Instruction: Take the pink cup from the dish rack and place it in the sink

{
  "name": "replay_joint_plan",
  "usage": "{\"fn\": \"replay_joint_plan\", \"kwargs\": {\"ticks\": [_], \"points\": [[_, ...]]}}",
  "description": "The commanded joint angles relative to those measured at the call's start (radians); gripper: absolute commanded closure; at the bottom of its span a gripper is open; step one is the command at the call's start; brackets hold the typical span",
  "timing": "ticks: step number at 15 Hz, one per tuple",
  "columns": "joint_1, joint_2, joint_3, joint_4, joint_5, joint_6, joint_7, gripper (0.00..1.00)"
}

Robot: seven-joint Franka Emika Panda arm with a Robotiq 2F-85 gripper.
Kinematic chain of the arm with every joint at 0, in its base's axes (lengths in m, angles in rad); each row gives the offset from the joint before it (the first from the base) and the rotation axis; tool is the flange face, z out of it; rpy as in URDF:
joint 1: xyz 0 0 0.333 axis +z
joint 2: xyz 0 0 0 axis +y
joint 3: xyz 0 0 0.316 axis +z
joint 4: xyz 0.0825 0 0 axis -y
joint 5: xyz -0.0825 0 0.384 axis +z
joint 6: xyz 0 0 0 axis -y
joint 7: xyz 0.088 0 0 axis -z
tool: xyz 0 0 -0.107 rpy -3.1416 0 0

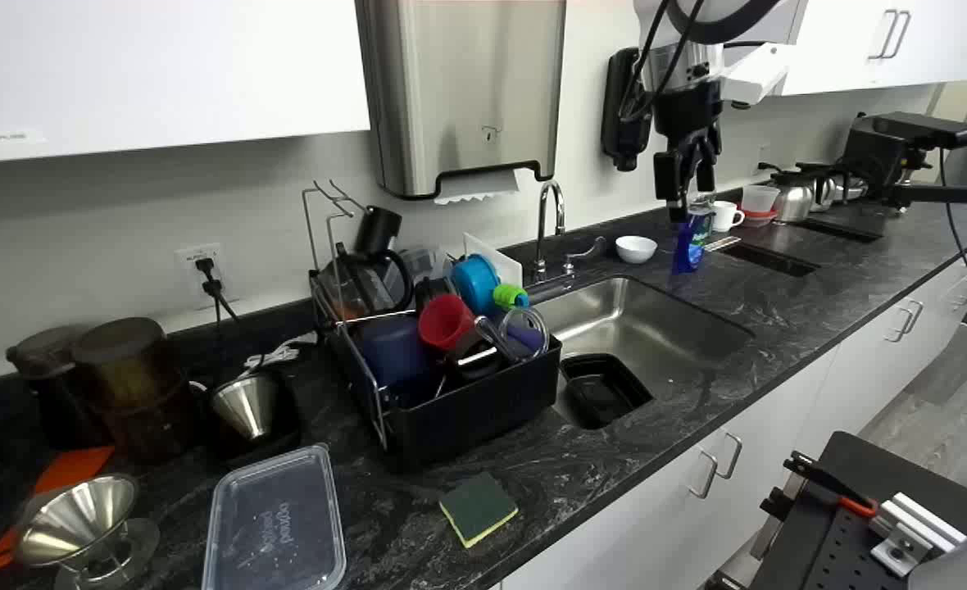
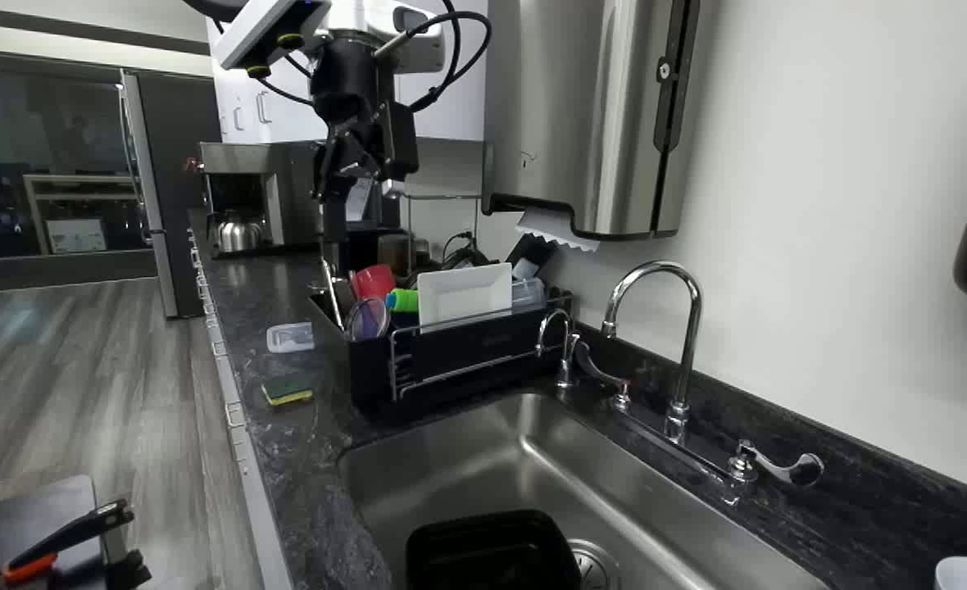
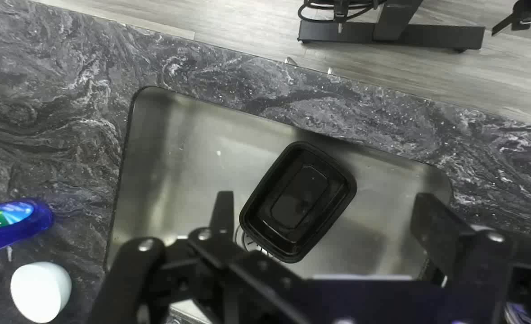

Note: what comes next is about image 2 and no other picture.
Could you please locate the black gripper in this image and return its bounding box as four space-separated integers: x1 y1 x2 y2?
312 35 419 232

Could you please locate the pink plastic cup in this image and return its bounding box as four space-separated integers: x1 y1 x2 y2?
351 267 396 297

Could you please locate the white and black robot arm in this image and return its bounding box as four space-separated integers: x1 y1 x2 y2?
187 0 496 237

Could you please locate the green small cup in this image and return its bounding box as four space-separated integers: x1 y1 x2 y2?
384 289 419 316

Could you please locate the black dish rack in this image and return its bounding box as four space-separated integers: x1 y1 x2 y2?
312 289 570 427

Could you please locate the stainless steel sink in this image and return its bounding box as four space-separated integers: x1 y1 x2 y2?
340 392 831 590

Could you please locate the coffee maker with carafe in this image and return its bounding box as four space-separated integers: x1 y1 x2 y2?
199 140 318 255

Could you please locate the clear purple glass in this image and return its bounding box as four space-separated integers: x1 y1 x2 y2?
347 297 390 341

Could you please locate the clear plastic container lid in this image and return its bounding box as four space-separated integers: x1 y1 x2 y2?
266 322 314 354

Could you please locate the steel paper towel dispenser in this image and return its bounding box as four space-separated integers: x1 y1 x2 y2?
486 0 711 239

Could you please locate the green yellow sponge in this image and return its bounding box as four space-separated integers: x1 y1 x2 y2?
264 376 312 409

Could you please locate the chrome gooseneck faucet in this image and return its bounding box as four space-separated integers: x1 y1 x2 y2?
599 263 705 445

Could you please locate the black food container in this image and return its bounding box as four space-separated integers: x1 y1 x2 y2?
404 507 579 590

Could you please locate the black orange handled tool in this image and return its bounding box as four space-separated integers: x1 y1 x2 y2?
0 498 135 587

